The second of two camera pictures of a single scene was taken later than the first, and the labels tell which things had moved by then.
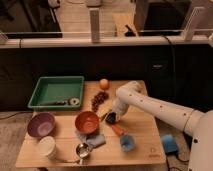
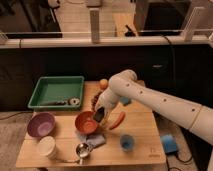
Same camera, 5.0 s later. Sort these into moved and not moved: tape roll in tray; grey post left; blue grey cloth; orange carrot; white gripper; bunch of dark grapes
Moved: white gripper; orange carrot
Not moved: bunch of dark grapes; tape roll in tray; grey post left; blue grey cloth
